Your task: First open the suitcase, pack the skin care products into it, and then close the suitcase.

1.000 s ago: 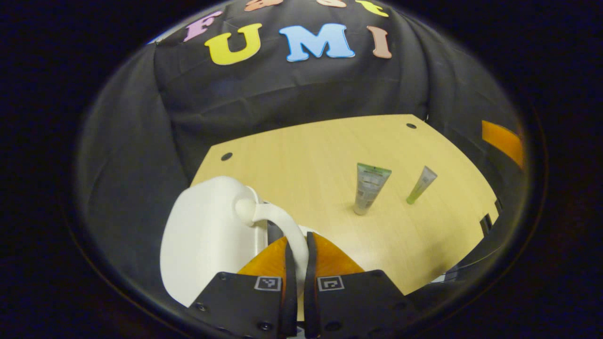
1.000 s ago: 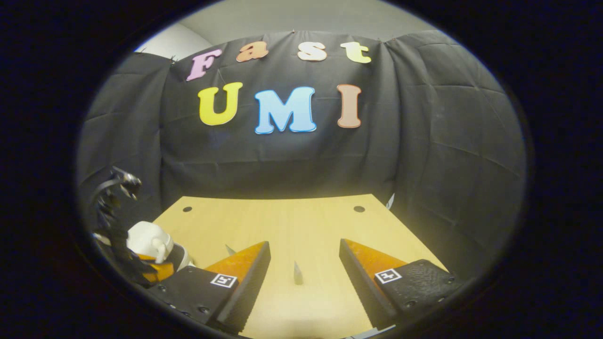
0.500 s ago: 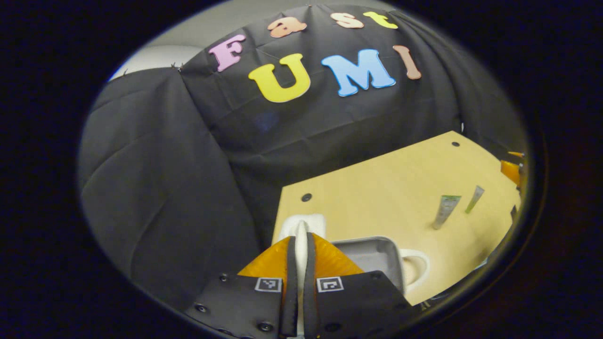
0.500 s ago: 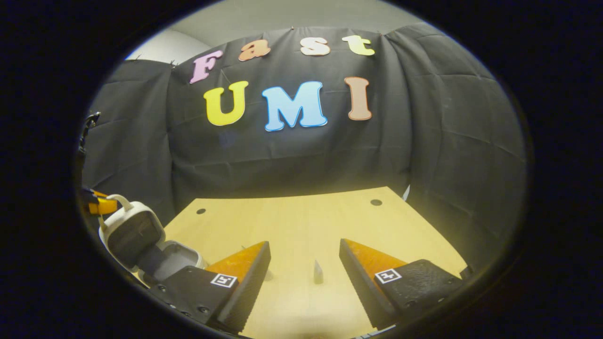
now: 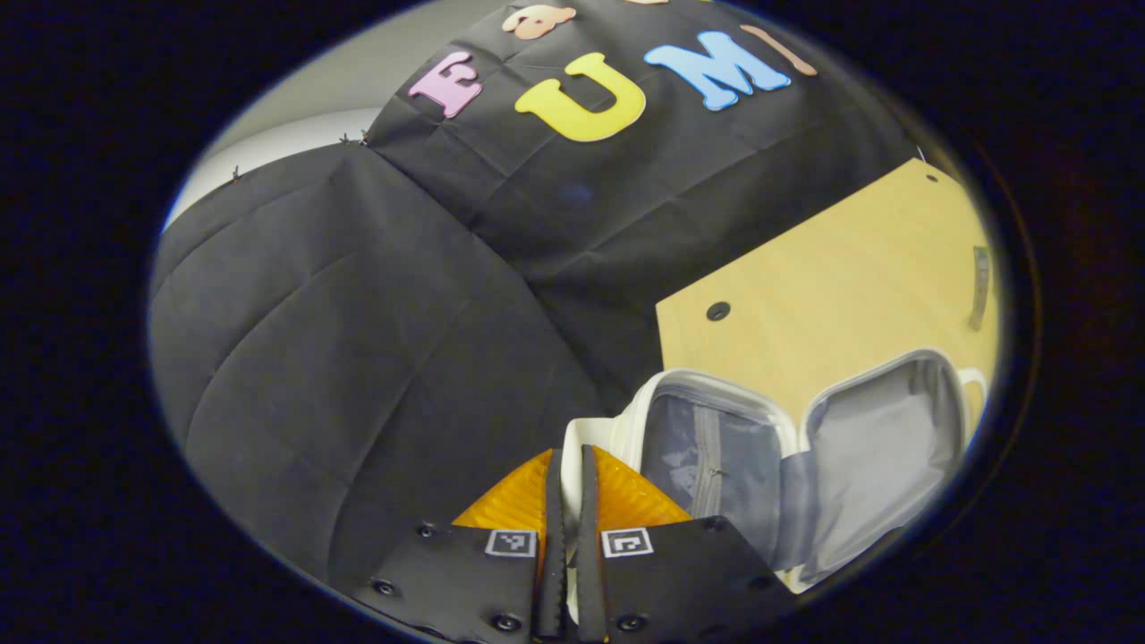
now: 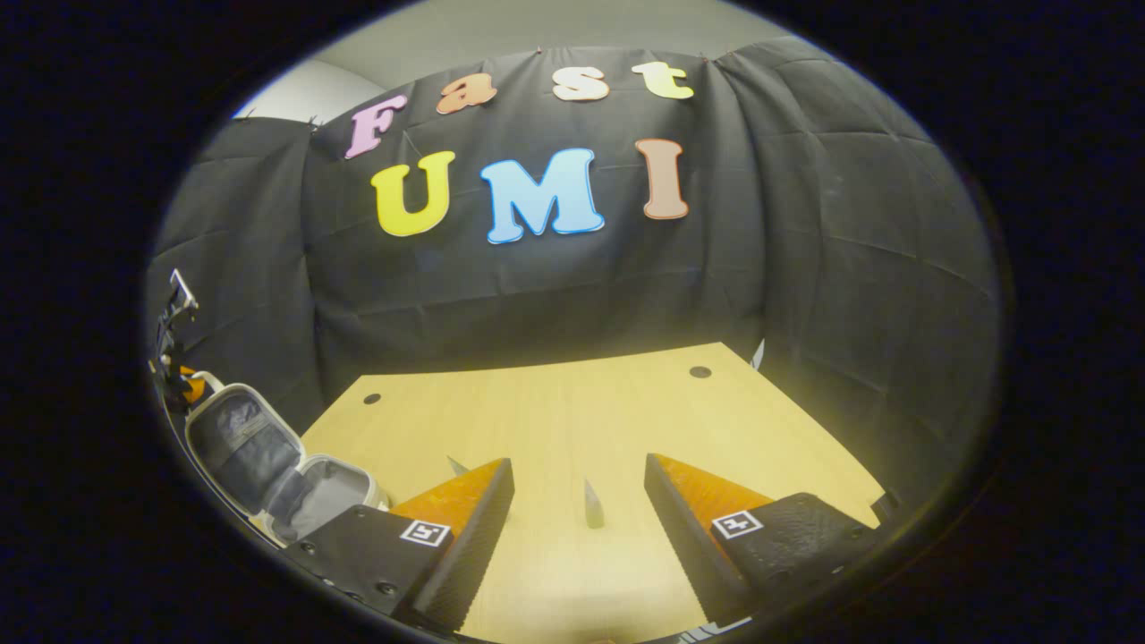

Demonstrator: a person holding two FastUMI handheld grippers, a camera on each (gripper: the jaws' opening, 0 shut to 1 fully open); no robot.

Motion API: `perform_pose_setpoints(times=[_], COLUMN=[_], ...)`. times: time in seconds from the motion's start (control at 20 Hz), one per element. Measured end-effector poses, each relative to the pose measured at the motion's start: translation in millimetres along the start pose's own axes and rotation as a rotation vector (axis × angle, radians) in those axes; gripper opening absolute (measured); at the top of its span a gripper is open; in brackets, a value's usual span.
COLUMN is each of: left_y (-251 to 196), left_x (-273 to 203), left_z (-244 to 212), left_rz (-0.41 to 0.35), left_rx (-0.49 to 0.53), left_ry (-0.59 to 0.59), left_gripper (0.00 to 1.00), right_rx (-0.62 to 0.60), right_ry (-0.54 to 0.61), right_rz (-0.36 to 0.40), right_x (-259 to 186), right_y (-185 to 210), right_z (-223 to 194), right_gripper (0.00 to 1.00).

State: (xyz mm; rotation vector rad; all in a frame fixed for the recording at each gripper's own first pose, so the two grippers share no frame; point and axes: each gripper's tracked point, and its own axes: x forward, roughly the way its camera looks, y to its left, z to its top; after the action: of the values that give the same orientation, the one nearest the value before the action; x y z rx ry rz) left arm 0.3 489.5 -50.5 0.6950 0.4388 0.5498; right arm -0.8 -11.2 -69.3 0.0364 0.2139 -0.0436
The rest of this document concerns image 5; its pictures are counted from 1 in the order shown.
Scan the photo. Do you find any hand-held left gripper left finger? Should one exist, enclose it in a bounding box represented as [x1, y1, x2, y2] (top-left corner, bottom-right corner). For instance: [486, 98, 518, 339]
[344, 447, 568, 643]

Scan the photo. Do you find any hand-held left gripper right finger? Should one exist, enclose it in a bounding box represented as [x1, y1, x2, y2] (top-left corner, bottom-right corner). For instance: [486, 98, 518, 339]
[577, 444, 799, 643]

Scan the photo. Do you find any white suitcase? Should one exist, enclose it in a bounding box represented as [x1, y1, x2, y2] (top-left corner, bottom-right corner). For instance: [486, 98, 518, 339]
[561, 347, 990, 597]

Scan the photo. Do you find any green white skincare tube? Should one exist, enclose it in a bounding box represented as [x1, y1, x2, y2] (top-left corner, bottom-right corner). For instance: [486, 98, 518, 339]
[970, 245, 993, 333]

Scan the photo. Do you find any black backdrop cloth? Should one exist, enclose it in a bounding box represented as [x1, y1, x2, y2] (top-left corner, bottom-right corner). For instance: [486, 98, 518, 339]
[148, 0, 931, 591]

